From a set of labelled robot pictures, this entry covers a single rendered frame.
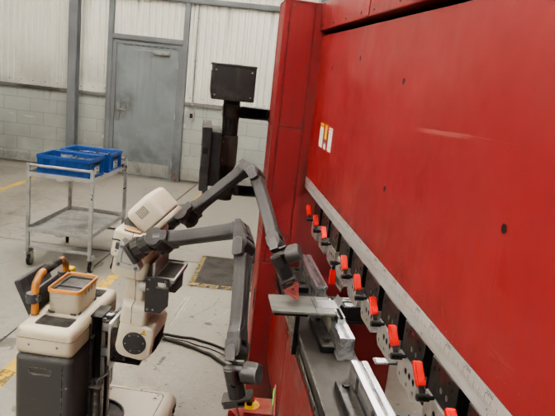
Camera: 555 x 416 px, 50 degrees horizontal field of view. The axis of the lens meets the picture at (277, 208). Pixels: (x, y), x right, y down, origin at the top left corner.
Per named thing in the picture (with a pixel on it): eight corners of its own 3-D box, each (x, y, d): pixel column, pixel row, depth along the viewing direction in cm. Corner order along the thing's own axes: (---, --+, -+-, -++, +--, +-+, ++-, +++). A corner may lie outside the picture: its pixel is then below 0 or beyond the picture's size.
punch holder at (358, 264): (346, 293, 220) (352, 250, 216) (368, 294, 221) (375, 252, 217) (356, 309, 205) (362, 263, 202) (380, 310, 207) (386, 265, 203)
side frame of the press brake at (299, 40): (241, 382, 379) (280, 2, 327) (372, 387, 390) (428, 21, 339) (243, 404, 354) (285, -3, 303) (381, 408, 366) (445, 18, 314)
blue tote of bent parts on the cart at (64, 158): (53, 167, 563) (54, 148, 559) (104, 174, 559) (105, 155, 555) (35, 173, 528) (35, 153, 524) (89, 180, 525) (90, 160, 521)
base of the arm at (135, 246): (131, 238, 245) (121, 247, 233) (147, 229, 244) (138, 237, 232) (143, 256, 246) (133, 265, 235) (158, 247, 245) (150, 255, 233)
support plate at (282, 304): (268, 295, 259) (268, 294, 258) (327, 299, 262) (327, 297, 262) (272, 313, 241) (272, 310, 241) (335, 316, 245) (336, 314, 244)
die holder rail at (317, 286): (298, 270, 333) (300, 253, 331) (308, 271, 334) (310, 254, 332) (313, 304, 285) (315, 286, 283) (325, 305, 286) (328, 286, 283)
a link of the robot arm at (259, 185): (255, 180, 277) (244, 168, 268) (265, 174, 275) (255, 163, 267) (277, 257, 253) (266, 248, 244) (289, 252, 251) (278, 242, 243)
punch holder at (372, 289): (359, 314, 201) (366, 268, 197) (383, 316, 202) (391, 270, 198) (371, 334, 186) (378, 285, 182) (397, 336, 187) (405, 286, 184)
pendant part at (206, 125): (198, 176, 378) (202, 119, 370) (217, 177, 379) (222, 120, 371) (197, 191, 334) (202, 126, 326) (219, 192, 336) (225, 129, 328)
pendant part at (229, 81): (200, 195, 389) (211, 61, 370) (238, 198, 392) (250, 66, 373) (200, 214, 340) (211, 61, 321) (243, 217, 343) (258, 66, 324)
